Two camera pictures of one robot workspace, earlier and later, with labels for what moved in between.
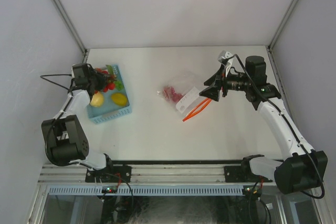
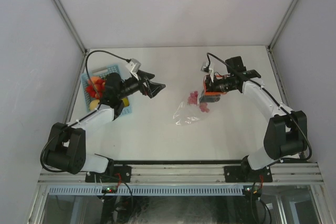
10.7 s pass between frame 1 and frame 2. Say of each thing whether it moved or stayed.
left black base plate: stayed
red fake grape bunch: moved
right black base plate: stayed
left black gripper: moved
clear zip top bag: moved
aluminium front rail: stayed
